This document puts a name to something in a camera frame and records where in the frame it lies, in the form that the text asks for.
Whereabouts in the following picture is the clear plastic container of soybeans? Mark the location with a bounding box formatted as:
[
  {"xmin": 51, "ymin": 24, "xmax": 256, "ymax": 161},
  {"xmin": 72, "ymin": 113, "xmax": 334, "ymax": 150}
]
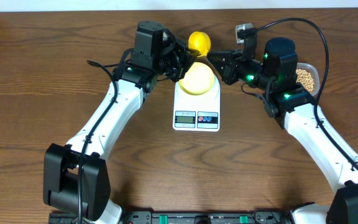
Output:
[{"xmin": 296, "ymin": 63, "xmax": 320, "ymax": 96}]

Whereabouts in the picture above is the white digital kitchen scale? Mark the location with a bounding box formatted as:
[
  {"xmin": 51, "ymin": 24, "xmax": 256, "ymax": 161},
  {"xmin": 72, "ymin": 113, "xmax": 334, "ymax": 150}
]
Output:
[{"xmin": 172, "ymin": 73, "xmax": 221, "ymax": 132}]

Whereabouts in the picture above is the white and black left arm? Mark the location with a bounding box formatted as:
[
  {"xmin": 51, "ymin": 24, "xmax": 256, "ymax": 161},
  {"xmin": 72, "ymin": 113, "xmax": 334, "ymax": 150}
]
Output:
[{"xmin": 43, "ymin": 29, "xmax": 200, "ymax": 223}]

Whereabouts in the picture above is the yellow plastic measuring scoop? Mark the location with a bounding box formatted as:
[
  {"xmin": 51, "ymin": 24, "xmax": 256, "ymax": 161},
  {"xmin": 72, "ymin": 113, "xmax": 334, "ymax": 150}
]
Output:
[{"xmin": 188, "ymin": 31, "xmax": 211, "ymax": 57}]

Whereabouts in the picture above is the pale yellow plastic bowl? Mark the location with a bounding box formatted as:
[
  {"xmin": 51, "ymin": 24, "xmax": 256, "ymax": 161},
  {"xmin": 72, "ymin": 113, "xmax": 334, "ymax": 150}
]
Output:
[{"xmin": 178, "ymin": 62, "xmax": 215, "ymax": 95}]

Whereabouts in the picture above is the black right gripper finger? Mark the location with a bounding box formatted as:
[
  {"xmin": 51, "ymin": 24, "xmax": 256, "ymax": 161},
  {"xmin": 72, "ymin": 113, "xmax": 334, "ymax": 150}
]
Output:
[
  {"xmin": 209, "ymin": 58, "xmax": 229, "ymax": 77},
  {"xmin": 206, "ymin": 50, "xmax": 233, "ymax": 62}
]

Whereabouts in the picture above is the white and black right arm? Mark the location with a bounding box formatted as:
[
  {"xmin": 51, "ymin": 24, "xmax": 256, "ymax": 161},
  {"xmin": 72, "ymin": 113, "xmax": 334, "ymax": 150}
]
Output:
[{"xmin": 207, "ymin": 37, "xmax": 358, "ymax": 223}]

